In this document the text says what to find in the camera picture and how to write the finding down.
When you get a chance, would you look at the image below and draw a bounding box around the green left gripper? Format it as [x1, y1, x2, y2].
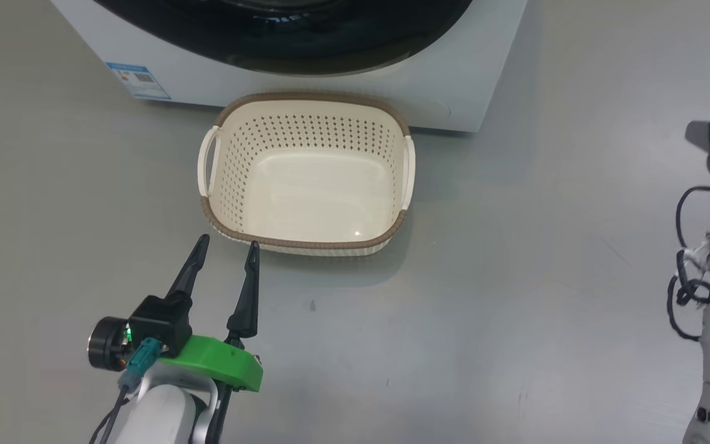
[158, 234, 264, 393]

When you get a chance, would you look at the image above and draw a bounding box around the cream perforated laundry basket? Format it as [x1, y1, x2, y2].
[197, 92, 417, 257]

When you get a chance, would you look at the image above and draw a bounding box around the white front-load washing machine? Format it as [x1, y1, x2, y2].
[50, 0, 528, 133]

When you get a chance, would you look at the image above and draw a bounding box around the black cylindrical left gripper motor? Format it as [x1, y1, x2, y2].
[88, 316, 131, 372]

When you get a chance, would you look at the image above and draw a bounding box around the blue energy label sticker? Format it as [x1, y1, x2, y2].
[105, 62, 172, 101]

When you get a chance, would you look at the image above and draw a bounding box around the teal left camera cable connector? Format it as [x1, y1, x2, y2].
[90, 338, 168, 444]

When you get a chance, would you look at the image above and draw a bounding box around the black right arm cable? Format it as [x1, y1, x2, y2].
[666, 185, 710, 342]

